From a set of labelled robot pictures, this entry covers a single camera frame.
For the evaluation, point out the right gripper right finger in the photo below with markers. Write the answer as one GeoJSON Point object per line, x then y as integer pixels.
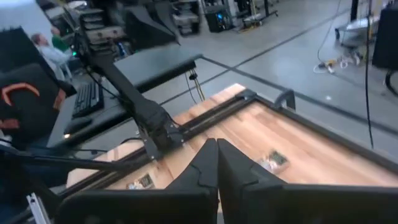
{"type": "Point", "coordinates": [295, 205]}

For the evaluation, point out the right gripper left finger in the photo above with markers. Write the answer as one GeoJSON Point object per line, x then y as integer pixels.
{"type": "Point", "coordinates": [155, 207]}

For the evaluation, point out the beige vanilla cinnamon tea packet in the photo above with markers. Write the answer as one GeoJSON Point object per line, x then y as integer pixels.
{"type": "Point", "coordinates": [275, 160]}
{"type": "Point", "coordinates": [141, 183]}

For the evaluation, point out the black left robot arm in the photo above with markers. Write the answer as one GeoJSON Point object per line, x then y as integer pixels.
{"type": "Point", "coordinates": [140, 105]}

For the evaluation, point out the dark low desk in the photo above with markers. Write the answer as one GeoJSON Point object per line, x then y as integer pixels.
{"type": "Point", "coordinates": [107, 116]}

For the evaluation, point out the black keyboard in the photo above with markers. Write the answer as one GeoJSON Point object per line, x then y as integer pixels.
{"type": "Point", "coordinates": [88, 99]}

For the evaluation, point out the black desk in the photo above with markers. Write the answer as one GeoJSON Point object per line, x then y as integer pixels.
{"type": "Point", "coordinates": [155, 65]}

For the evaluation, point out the black chair with orange trim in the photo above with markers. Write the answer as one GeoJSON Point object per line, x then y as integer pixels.
{"type": "Point", "coordinates": [31, 102]}

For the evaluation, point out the person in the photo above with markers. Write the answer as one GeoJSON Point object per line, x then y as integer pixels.
{"type": "Point", "coordinates": [60, 42]}
{"type": "Point", "coordinates": [53, 56]}

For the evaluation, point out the black box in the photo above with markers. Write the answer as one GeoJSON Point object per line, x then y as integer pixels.
{"type": "Point", "coordinates": [387, 37]}

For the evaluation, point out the black computer tower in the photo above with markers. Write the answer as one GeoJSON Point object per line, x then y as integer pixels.
{"type": "Point", "coordinates": [217, 18]}

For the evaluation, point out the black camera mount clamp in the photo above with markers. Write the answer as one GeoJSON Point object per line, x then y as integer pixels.
{"type": "Point", "coordinates": [287, 96]}

